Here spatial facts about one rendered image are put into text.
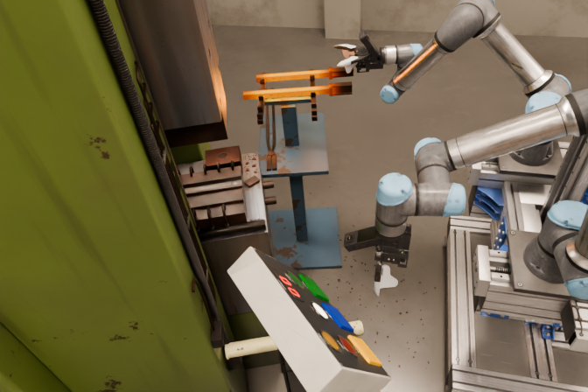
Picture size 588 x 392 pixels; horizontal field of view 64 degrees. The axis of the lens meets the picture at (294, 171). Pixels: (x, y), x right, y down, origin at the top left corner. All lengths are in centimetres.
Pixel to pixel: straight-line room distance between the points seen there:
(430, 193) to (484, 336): 114
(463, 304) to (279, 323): 129
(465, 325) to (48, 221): 163
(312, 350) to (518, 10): 377
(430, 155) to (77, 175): 77
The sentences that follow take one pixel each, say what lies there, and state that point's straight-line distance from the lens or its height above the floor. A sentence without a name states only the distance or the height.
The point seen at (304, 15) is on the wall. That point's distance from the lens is 445.
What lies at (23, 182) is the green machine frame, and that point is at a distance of 94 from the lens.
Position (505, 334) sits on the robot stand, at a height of 21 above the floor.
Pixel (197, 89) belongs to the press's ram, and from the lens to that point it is 109.
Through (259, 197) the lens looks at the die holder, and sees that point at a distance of 156.
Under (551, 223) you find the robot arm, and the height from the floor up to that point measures 101.
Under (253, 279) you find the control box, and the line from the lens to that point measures 104.
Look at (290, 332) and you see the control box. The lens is 97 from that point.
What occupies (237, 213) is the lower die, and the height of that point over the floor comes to 98.
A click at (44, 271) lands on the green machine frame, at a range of 114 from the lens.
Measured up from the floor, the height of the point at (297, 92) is 97.
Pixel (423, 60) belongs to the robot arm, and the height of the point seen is 111.
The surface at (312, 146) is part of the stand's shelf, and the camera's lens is 206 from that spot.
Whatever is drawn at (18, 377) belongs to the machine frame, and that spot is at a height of 95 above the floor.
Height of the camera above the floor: 204
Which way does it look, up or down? 44 degrees down
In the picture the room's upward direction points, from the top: 6 degrees counter-clockwise
